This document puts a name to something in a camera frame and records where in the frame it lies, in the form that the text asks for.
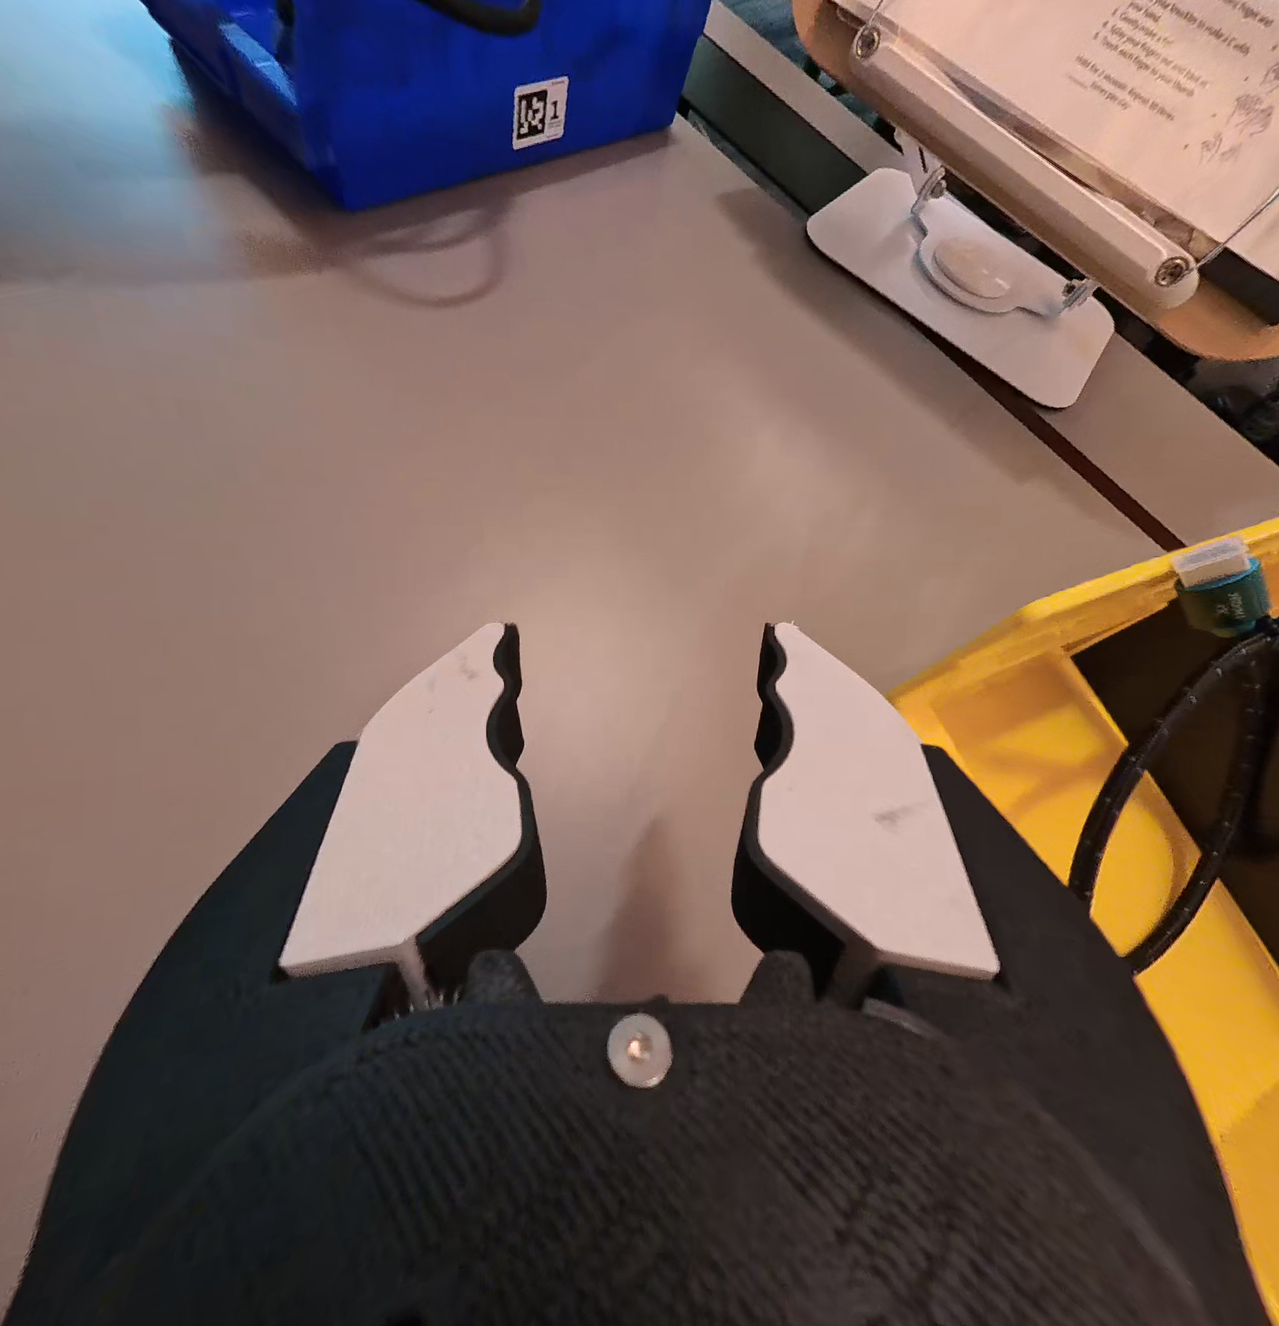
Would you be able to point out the printed instruction sheet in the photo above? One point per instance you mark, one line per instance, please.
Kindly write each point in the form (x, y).
(1167, 82)

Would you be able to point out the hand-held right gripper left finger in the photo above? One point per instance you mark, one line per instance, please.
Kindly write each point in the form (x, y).
(423, 808)

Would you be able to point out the white stand base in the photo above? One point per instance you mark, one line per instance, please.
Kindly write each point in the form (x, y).
(877, 239)

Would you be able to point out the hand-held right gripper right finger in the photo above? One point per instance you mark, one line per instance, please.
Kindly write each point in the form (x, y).
(867, 819)

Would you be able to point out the wooden instruction board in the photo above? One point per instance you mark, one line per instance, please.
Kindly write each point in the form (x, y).
(1210, 337)

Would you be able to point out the black white marker sticker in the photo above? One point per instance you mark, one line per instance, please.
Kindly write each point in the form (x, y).
(540, 113)

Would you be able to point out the blue plastic bin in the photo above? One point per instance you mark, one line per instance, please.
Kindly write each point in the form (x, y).
(411, 125)

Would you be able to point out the yellow plastic bin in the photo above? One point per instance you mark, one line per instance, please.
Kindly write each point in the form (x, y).
(1023, 725)

